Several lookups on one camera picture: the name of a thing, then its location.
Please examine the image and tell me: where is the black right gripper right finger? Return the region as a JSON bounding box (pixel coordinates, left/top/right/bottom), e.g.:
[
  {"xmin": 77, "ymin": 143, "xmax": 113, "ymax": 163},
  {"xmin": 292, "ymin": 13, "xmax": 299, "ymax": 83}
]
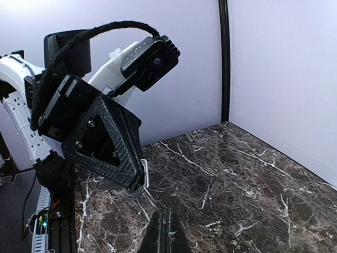
[{"xmin": 165, "ymin": 210, "xmax": 192, "ymax": 253}]

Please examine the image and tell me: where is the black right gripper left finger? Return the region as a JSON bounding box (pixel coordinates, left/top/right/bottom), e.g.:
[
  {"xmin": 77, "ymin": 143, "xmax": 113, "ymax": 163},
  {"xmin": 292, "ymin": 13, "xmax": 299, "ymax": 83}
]
[{"xmin": 137, "ymin": 211, "xmax": 165, "ymax": 253}]

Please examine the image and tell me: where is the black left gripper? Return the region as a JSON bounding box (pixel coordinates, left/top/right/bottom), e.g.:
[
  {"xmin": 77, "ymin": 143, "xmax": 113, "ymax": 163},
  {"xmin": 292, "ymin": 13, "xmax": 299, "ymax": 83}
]
[{"xmin": 39, "ymin": 75, "xmax": 144, "ymax": 189}]

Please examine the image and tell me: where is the silver keyring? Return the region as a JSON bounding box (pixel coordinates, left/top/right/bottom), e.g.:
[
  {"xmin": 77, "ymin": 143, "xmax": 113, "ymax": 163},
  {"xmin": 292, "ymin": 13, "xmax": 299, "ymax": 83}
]
[{"xmin": 141, "ymin": 159, "xmax": 150, "ymax": 193}]

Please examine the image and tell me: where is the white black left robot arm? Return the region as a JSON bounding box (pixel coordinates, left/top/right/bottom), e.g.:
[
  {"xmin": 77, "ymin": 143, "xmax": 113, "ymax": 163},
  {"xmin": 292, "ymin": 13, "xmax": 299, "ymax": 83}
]
[{"xmin": 1, "ymin": 30, "xmax": 153, "ymax": 200}]

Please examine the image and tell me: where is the left circuit board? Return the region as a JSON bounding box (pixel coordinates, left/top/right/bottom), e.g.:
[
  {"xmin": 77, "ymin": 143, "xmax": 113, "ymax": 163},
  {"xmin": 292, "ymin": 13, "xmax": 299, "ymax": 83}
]
[{"xmin": 35, "ymin": 209, "xmax": 49, "ymax": 235}]

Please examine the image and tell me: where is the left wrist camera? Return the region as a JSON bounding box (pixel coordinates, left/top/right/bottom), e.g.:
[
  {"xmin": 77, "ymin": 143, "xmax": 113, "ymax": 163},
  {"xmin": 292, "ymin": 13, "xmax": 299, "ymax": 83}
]
[{"xmin": 88, "ymin": 34, "xmax": 181, "ymax": 105}]

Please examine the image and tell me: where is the white slotted cable duct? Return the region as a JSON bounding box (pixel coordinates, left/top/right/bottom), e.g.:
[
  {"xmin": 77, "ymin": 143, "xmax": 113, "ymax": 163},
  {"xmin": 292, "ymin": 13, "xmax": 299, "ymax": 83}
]
[{"xmin": 31, "ymin": 187, "xmax": 51, "ymax": 253}]

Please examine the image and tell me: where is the black left corner post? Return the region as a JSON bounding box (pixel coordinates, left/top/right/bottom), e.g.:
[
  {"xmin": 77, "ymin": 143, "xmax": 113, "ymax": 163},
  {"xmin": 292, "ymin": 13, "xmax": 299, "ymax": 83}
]
[{"xmin": 218, "ymin": 0, "xmax": 231, "ymax": 122}]

